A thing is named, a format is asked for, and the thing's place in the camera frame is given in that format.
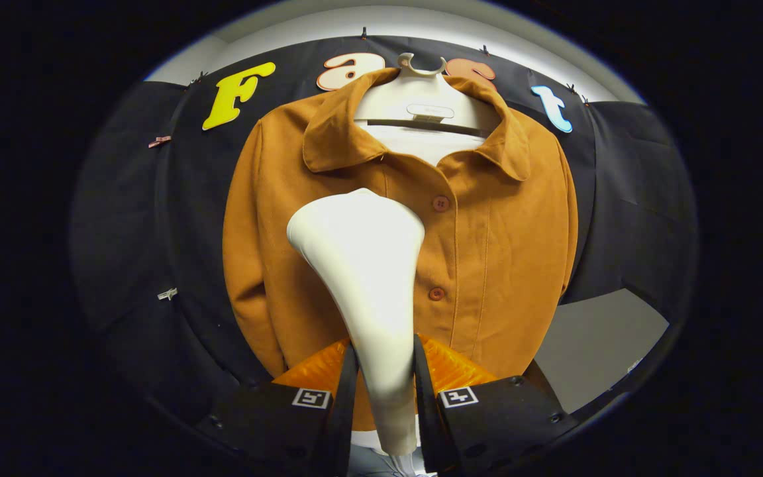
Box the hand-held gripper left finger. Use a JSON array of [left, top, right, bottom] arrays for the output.
[[209, 338, 360, 476]]

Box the grey table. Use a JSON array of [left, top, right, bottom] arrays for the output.
[[534, 288, 671, 415]]

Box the white garment hanger form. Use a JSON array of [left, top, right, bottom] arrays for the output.
[[352, 53, 489, 452]]

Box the orange button-up shirt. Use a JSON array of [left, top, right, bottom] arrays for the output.
[[223, 66, 579, 431]]

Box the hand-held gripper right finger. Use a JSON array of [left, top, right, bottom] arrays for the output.
[[413, 333, 581, 475]]

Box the black backdrop cloth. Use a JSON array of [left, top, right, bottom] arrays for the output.
[[70, 34, 697, 425]]

